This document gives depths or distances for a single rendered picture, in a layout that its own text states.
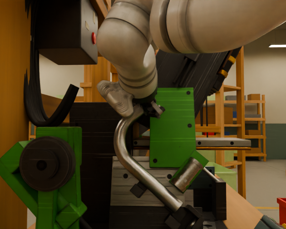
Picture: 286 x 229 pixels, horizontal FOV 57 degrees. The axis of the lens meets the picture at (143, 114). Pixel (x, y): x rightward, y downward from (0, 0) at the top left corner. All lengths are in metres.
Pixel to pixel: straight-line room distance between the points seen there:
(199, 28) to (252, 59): 10.11
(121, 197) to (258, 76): 9.80
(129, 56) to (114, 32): 0.03
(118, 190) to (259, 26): 0.52
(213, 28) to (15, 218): 0.51
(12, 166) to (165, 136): 0.37
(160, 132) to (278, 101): 9.86
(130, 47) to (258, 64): 10.10
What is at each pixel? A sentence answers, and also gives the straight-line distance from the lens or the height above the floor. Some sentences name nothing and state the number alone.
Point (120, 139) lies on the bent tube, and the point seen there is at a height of 1.14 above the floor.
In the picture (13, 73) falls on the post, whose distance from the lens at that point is 0.58.
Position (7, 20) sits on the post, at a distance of 0.58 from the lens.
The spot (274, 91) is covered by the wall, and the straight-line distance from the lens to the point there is 10.45.
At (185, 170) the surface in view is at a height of 1.07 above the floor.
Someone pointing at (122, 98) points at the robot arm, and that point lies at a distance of 0.50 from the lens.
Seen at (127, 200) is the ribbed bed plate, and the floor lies 0.99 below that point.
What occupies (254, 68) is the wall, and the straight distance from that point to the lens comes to 10.33.
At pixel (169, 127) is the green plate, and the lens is 0.67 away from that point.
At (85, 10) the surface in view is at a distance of 0.71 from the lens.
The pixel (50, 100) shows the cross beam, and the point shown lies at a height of 1.26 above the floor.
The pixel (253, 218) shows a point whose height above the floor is 0.90.
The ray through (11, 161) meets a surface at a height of 1.12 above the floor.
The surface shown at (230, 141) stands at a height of 1.12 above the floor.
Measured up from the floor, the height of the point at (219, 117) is 1.26.
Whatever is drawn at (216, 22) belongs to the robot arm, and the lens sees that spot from 0.26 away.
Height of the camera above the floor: 1.17
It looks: 2 degrees up
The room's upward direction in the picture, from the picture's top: straight up
